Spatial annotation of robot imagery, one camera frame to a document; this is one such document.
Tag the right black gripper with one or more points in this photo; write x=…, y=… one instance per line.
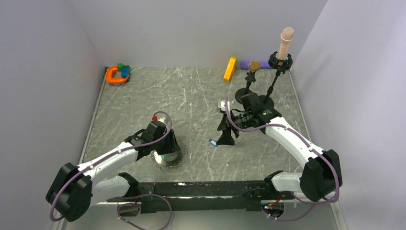
x=226, y=138

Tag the green toy block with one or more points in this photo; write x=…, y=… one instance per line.
x=121, y=67

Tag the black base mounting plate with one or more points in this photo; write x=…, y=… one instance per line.
x=217, y=195

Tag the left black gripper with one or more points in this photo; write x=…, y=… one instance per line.
x=172, y=145

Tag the orange ring toy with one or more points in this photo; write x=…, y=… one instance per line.
x=113, y=76

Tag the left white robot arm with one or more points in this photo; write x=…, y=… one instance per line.
x=75, y=188

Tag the yellow toy block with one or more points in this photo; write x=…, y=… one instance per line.
x=230, y=69

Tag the purple cylinder toy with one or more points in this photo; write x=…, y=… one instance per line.
x=246, y=65

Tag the short black microphone stand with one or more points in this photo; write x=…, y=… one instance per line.
x=250, y=78

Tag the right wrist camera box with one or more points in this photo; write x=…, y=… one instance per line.
x=221, y=107

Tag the tall black microphone stand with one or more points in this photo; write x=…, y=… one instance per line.
x=281, y=66

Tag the blue key tag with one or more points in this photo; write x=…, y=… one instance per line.
x=213, y=142

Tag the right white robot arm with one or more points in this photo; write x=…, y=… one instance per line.
x=320, y=179

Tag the pink microphone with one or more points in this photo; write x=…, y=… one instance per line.
x=287, y=36

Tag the blue toy block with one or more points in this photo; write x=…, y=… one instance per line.
x=125, y=73

